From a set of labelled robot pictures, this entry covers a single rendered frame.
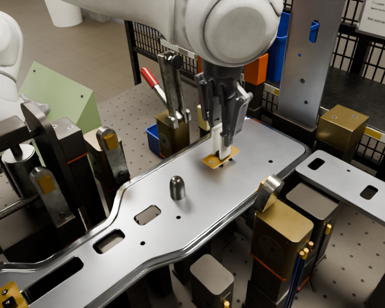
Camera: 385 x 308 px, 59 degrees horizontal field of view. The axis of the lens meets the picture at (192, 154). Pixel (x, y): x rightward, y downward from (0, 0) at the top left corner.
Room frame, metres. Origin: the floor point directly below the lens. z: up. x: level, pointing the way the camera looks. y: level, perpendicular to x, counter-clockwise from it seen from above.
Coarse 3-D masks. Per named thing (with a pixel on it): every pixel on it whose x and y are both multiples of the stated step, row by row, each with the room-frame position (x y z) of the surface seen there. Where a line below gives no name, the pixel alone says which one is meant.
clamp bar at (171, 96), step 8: (160, 56) 0.67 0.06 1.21; (168, 56) 0.68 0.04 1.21; (176, 56) 0.65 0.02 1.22; (160, 64) 0.67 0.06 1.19; (168, 64) 0.68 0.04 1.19; (176, 64) 0.65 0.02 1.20; (168, 72) 0.66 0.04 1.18; (176, 72) 0.68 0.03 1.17; (168, 80) 0.66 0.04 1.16; (176, 80) 0.68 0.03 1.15; (168, 88) 0.66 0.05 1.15; (176, 88) 0.68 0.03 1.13; (168, 96) 0.66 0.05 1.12; (176, 96) 0.67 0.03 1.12; (168, 104) 0.66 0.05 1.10; (176, 104) 0.67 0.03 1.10; (184, 104) 0.67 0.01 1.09; (176, 112) 0.65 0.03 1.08; (184, 112) 0.67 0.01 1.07; (176, 120) 0.65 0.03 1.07; (184, 120) 0.66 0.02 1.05
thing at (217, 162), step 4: (232, 148) 0.58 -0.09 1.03; (236, 148) 0.58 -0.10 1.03; (216, 152) 0.56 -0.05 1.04; (232, 152) 0.56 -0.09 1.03; (236, 152) 0.56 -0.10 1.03; (208, 156) 0.55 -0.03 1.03; (212, 156) 0.55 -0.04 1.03; (216, 156) 0.55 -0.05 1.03; (228, 156) 0.55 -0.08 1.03; (204, 160) 0.54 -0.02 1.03; (208, 160) 0.54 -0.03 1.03; (212, 160) 0.54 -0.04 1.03; (216, 160) 0.54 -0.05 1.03; (220, 160) 0.54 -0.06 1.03; (224, 160) 0.54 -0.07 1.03; (208, 164) 0.53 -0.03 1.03; (212, 164) 0.53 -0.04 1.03; (216, 164) 0.53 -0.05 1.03; (220, 164) 0.53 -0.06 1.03; (212, 168) 0.52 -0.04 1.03
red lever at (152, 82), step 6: (144, 72) 0.74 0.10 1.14; (150, 72) 0.75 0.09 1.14; (144, 78) 0.74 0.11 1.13; (150, 78) 0.73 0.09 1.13; (150, 84) 0.72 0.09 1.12; (156, 84) 0.72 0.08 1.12; (156, 90) 0.71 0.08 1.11; (162, 90) 0.71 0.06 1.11; (162, 96) 0.70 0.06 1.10; (180, 114) 0.67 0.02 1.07
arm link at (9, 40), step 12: (0, 12) 1.12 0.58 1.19; (0, 24) 1.02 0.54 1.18; (12, 24) 1.11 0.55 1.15; (0, 36) 0.99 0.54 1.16; (12, 36) 1.04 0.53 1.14; (0, 48) 0.98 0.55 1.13; (12, 48) 1.02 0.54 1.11; (0, 60) 0.98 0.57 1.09; (12, 60) 1.01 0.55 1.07; (0, 72) 0.97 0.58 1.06; (12, 72) 1.01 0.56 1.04
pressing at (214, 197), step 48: (192, 144) 0.63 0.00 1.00; (240, 144) 0.63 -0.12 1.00; (288, 144) 0.62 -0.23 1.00; (144, 192) 0.49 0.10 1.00; (192, 192) 0.48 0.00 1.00; (240, 192) 0.47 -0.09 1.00; (96, 240) 0.37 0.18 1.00; (144, 240) 0.37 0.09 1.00; (192, 240) 0.36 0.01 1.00; (96, 288) 0.28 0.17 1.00
